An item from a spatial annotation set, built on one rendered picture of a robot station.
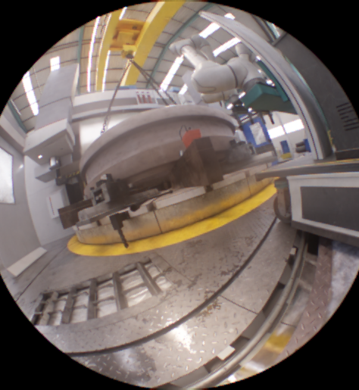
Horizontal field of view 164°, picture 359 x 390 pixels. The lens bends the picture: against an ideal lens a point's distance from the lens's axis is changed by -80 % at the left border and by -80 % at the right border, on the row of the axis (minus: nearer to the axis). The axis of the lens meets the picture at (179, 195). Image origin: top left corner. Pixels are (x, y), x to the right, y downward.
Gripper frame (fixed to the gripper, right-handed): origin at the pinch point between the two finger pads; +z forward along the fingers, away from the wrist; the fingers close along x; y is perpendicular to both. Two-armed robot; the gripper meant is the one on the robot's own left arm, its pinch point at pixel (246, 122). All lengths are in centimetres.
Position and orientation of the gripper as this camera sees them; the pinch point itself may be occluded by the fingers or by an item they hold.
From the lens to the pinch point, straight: 100.4
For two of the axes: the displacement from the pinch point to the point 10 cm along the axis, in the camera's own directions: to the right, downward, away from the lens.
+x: -9.4, 3.2, -1.0
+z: 3.1, 9.5, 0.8
